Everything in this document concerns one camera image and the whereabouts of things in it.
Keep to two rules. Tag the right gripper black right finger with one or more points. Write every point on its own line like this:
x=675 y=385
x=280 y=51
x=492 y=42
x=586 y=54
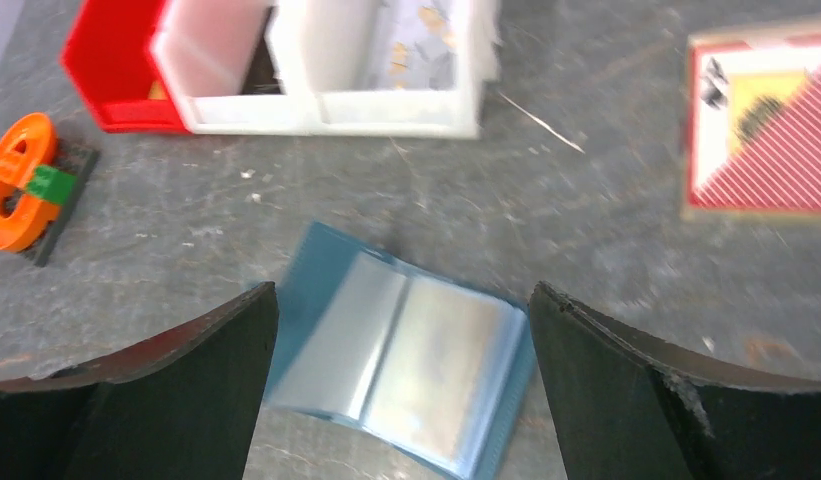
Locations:
x=629 y=405

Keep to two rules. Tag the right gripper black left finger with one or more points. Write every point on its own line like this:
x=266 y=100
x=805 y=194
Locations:
x=182 y=404

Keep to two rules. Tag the blue card holder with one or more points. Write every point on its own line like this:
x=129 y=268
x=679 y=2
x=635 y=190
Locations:
x=435 y=368

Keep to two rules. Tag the playing card box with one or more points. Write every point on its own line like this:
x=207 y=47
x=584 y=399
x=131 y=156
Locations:
x=753 y=134

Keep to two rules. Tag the black card in bin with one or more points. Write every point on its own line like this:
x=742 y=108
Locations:
x=261 y=78

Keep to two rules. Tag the silver VIP cards in bin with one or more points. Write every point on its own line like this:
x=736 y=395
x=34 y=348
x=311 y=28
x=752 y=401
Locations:
x=413 y=47

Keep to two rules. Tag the orange plastic loop toy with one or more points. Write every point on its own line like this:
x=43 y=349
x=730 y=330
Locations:
x=27 y=144

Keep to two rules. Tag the green toy brick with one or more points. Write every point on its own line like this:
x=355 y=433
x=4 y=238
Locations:
x=50 y=184

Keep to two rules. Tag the dark grey brick plate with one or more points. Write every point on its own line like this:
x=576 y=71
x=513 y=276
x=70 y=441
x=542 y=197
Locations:
x=77 y=159

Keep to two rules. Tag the red plastic bin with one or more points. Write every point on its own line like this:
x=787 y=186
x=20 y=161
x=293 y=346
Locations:
x=108 y=59

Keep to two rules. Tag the white right plastic bin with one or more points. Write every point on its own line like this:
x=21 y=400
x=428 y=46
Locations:
x=321 y=50

